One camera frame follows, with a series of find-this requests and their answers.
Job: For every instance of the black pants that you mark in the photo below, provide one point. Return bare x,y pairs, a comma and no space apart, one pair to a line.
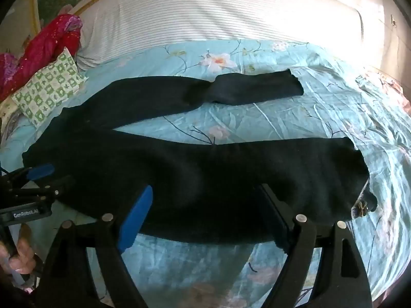
192,173

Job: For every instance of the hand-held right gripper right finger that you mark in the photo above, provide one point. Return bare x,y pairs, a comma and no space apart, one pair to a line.
277,221

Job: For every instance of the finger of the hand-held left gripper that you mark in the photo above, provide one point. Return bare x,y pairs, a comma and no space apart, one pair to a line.
54,187
41,170

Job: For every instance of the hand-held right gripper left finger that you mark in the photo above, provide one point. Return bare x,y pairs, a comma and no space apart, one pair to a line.
138,218

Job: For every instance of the small grey cloth with bow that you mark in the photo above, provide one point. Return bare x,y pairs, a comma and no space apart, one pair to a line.
369,202

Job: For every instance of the green checked pillow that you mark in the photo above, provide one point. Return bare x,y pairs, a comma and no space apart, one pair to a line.
48,86

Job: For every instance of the white striped pillow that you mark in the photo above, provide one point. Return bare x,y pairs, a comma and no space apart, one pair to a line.
208,12

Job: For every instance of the person's left hand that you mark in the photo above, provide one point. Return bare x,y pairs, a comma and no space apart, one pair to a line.
25,256

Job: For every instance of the red quilt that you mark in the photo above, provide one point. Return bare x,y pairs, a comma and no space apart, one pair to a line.
41,48

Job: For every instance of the blue floral bed sheet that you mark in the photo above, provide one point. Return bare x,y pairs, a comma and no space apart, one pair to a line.
321,115

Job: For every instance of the cream floral cloth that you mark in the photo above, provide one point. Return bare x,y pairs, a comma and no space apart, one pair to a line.
8,112

